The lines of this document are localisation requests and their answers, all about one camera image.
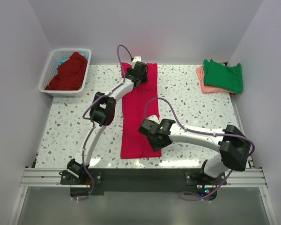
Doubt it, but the folded green t-shirt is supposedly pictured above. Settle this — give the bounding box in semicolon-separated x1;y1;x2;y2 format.
203;59;243;94

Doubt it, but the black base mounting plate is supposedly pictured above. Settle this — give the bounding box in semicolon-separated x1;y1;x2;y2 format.
59;168;227;197

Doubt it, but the aluminium rail frame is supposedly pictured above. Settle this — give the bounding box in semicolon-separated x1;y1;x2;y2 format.
8;98;278;225

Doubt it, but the white plastic laundry basket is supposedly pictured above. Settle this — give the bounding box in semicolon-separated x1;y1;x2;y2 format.
38;48;91;97

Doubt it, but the pink red t-shirt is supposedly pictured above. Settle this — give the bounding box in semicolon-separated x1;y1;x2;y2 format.
120;63;162;159

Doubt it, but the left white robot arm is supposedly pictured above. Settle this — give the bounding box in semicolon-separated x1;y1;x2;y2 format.
67;56;148;184

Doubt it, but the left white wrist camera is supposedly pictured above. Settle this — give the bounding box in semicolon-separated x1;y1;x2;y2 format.
132;56;141;63

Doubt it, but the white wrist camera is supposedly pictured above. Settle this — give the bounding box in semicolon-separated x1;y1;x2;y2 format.
132;56;141;63
147;115;160;123

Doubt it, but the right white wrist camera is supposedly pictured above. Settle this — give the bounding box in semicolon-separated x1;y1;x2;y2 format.
147;115;160;123

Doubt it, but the dark red t-shirt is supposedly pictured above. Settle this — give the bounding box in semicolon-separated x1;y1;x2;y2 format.
45;52;88;91

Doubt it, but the light blue t-shirt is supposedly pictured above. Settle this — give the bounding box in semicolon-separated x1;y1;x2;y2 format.
58;54;88;68

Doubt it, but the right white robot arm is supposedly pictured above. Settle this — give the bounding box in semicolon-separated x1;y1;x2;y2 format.
138;117;253;185

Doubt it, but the folded peach t-shirt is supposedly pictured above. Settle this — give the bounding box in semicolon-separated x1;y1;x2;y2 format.
196;65;235;94

